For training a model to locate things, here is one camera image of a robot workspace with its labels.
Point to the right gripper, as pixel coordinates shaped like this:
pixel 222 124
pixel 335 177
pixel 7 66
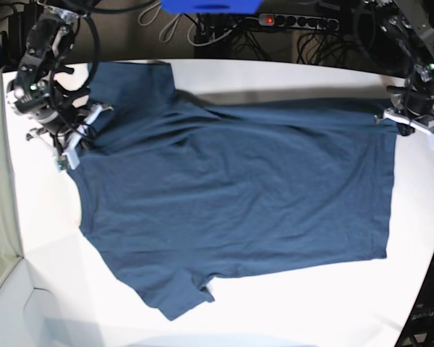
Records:
pixel 63 132

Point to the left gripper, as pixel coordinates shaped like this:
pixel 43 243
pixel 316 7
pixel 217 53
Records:
pixel 412 110

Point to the dark blue t-shirt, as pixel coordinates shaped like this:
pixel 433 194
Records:
pixel 175 193

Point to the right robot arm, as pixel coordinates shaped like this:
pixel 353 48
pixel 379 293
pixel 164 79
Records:
pixel 35 92

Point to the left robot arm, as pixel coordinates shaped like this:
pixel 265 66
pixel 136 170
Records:
pixel 407 25

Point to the black power strip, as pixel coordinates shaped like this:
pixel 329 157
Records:
pixel 290 21

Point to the blue box overhead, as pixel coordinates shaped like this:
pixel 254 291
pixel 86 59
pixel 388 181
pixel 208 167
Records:
pixel 211 6

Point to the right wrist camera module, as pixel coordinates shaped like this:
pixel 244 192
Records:
pixel 68 160

